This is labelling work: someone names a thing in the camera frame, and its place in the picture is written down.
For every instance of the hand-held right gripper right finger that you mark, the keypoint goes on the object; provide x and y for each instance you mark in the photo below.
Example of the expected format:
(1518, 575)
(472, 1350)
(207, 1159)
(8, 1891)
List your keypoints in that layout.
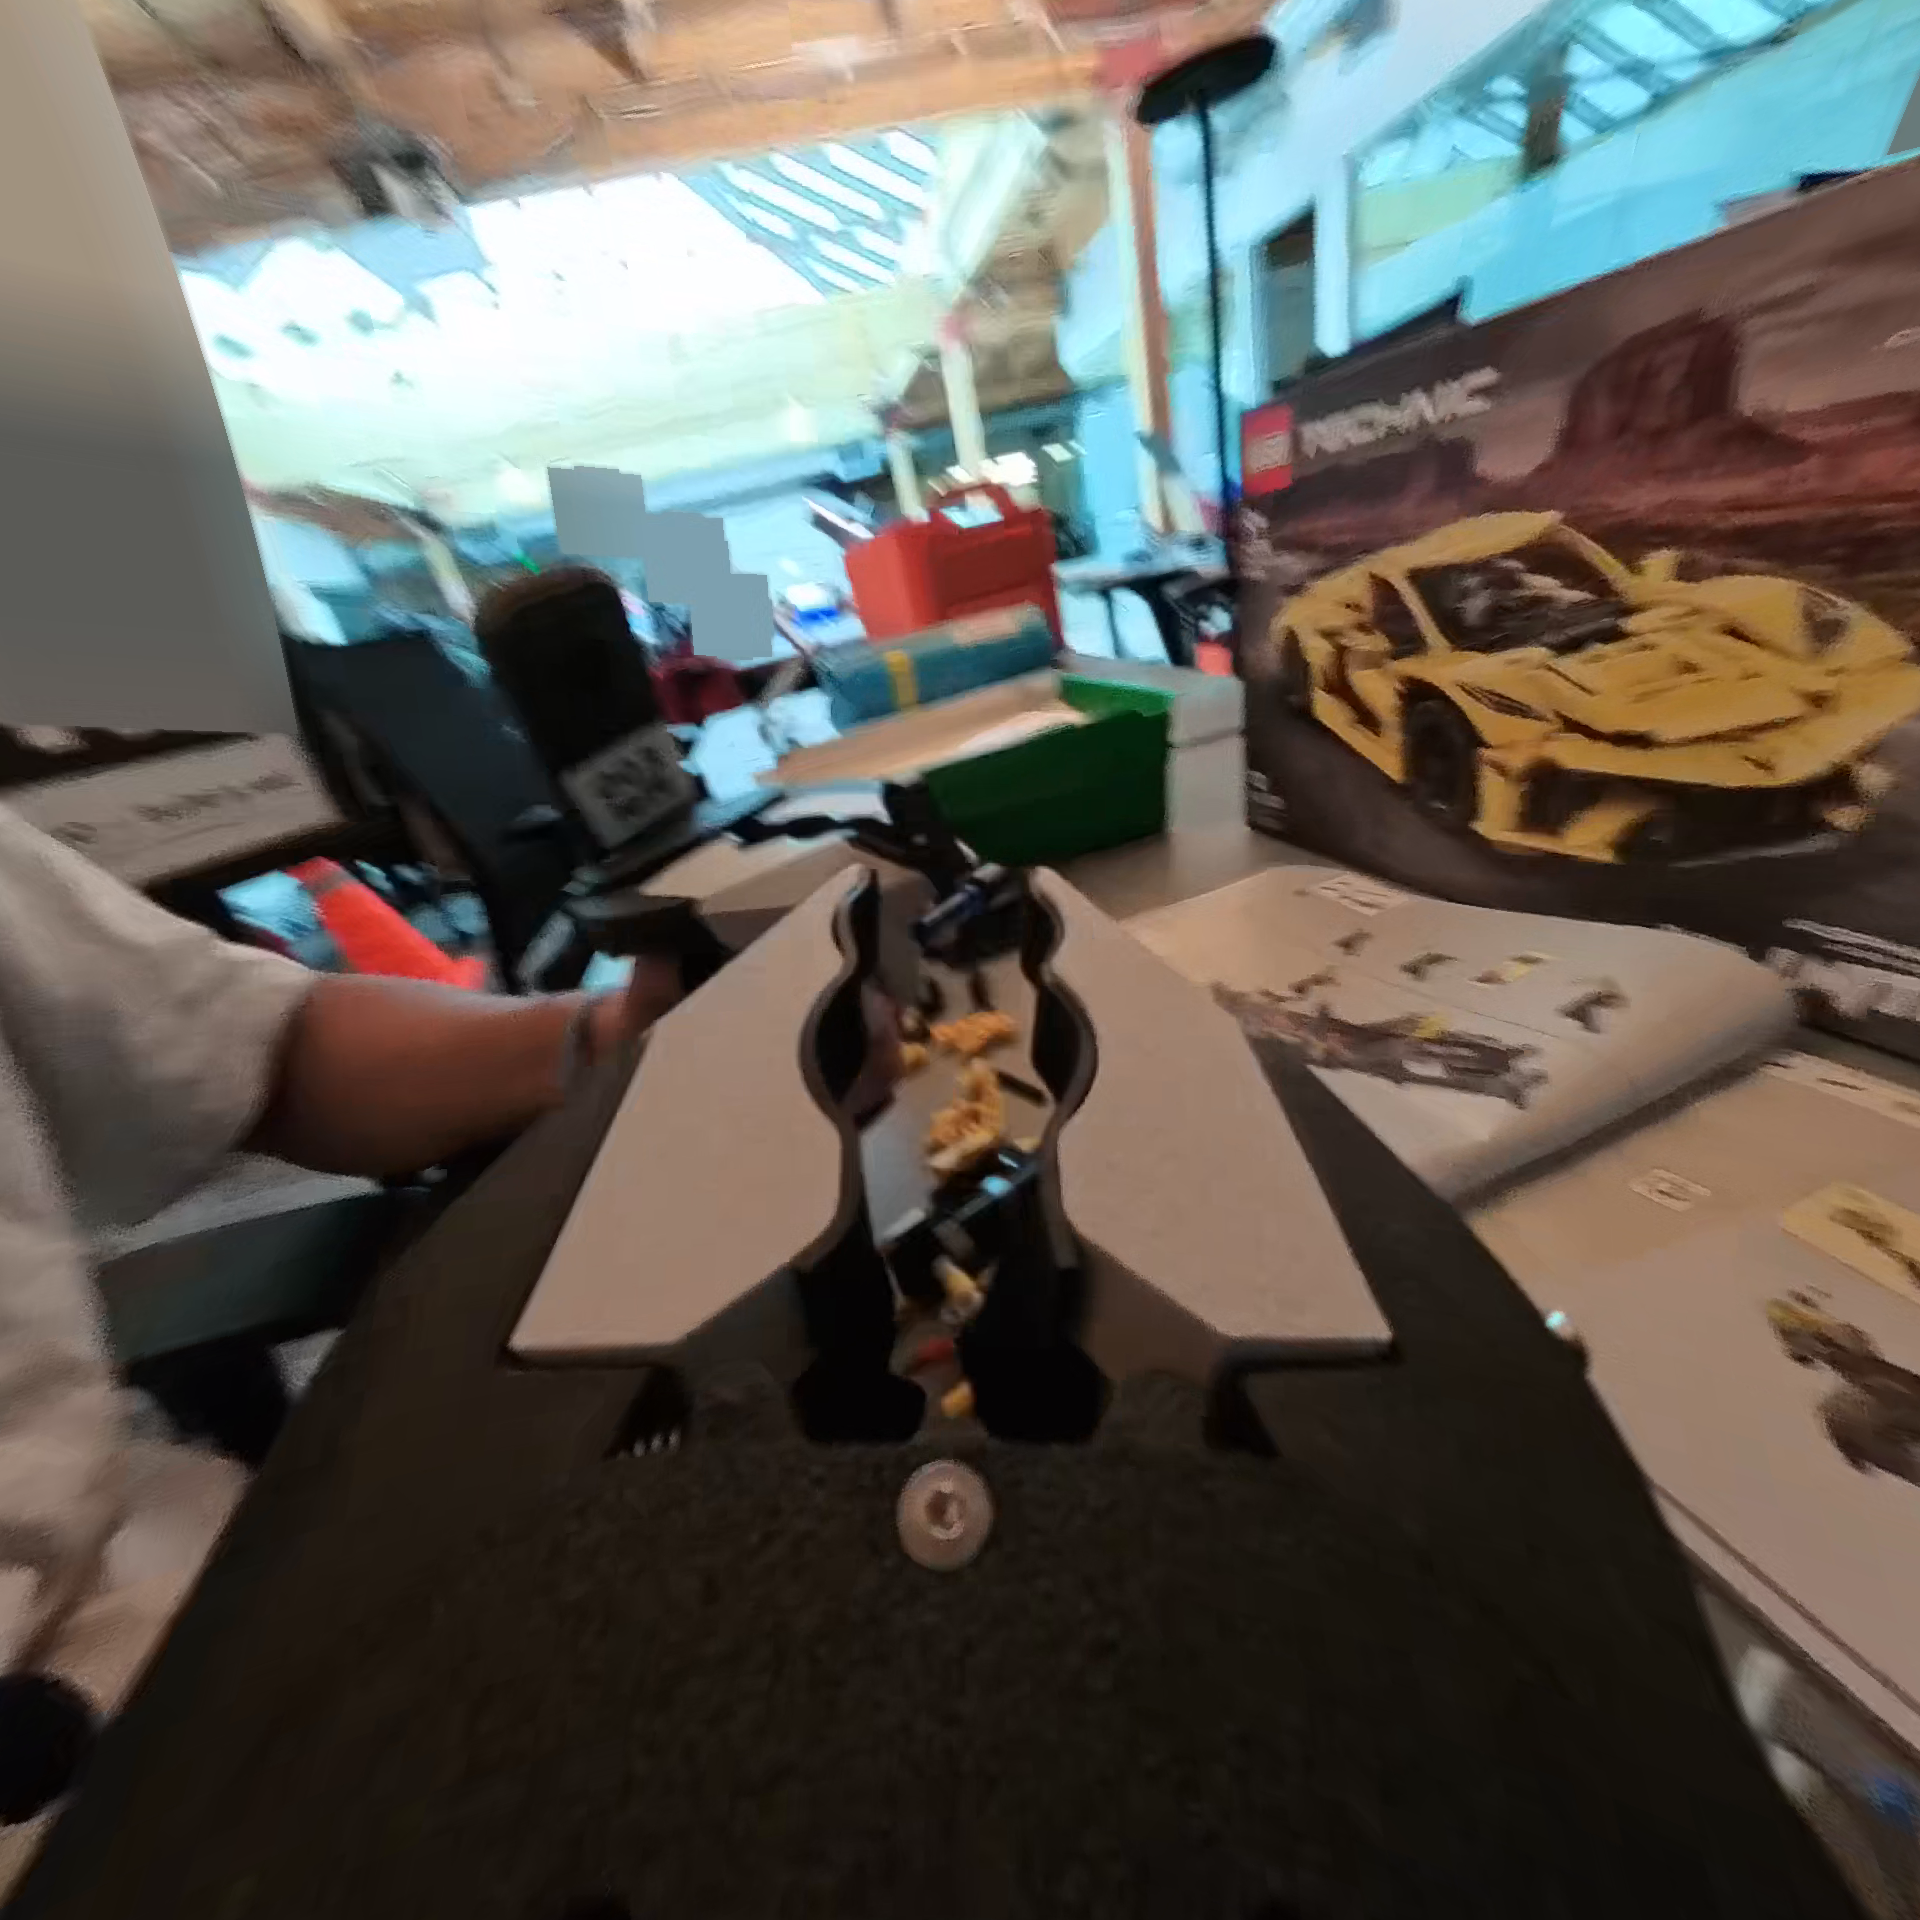
(1215, 1184)

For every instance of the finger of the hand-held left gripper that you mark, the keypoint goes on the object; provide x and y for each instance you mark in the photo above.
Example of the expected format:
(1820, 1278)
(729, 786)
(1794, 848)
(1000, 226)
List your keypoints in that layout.
(840, 830)
(750, 891)

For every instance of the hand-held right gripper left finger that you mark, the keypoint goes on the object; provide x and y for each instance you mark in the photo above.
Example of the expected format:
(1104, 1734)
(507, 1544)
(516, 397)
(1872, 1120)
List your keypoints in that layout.
(690, 1184)

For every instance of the pile of yellow lego parts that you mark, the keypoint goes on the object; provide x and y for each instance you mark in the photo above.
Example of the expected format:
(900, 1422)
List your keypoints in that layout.
(967, 1109)

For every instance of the lego car model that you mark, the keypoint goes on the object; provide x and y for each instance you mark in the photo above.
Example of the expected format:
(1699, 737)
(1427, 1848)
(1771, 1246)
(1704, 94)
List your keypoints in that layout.
(945, 1275)

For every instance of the lego instruction booklet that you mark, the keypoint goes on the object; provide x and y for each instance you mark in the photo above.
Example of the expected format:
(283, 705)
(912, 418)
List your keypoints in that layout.
(1650, 1200)

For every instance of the printed lego set box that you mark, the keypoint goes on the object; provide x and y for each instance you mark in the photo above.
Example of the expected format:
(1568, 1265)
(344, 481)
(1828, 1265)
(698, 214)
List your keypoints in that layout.
(1575, 674)

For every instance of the person's left hand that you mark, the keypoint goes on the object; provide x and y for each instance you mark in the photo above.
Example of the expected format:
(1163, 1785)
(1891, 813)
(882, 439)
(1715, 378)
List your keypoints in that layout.
(642, 1014)

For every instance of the teal box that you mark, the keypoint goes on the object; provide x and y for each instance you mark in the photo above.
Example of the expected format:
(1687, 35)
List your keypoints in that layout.
(930, 669)

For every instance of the black office chair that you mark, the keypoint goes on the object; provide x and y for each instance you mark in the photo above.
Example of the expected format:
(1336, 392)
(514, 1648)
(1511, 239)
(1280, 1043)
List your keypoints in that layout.
(404, 751)

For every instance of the green box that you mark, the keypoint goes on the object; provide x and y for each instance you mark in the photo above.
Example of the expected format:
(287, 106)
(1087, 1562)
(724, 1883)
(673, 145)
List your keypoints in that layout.
(1049, 795)

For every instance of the white printed sign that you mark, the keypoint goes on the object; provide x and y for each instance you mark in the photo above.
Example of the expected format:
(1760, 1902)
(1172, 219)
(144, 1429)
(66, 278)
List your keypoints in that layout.
(166, 809)

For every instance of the person's white printed shirt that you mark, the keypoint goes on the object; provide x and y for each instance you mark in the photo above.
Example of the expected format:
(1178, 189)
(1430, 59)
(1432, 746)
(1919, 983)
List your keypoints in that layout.
(89, 1126)

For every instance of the black metal pole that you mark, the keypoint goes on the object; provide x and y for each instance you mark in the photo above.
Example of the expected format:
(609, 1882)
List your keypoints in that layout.
(1208, 224)

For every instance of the black round object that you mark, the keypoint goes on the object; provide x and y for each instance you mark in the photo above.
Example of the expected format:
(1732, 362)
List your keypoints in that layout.
(36, 1747)

